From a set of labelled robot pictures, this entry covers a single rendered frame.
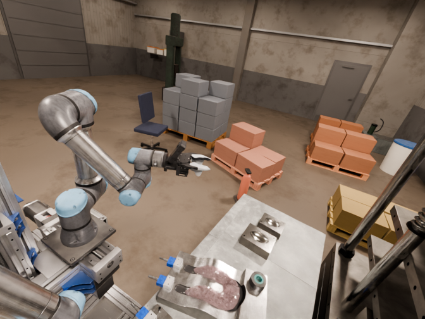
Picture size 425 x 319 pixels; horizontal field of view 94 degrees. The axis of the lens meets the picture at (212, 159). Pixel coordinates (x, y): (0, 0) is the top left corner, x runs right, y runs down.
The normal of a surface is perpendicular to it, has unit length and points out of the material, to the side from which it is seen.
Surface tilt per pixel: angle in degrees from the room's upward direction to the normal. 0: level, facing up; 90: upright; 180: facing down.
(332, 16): 90
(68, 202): 7
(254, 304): 0
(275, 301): 0
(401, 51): 90
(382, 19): 90
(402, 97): 90
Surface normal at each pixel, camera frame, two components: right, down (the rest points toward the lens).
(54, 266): 0.15, -0.86
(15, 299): 0.83, -0.16
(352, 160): -0.34, 0.42
